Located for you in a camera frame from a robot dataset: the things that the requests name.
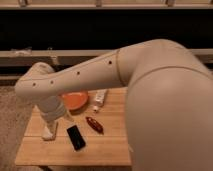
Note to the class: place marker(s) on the beige cylindrical gripper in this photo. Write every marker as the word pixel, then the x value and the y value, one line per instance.
pixel 51 109

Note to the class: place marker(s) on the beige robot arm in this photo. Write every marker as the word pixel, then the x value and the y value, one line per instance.
pixel 168 104

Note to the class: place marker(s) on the orange plate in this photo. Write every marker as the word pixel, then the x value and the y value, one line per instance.
pixel 76 100

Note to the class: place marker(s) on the white rectangular sponge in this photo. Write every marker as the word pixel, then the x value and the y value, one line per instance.
pixel 49 133

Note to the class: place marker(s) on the black smartphone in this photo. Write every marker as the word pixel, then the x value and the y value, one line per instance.
pixel 76 138

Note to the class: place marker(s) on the dark red oblong object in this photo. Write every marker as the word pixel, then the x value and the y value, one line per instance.
pixel 95 125

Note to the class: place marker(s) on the wooden table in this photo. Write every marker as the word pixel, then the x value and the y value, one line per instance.
pixel 107 149

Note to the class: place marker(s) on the white tube with cap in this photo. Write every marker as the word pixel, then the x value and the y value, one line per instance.
pixel 99 99

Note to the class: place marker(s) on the long grey bench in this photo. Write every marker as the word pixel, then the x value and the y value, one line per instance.
pixel 15 63

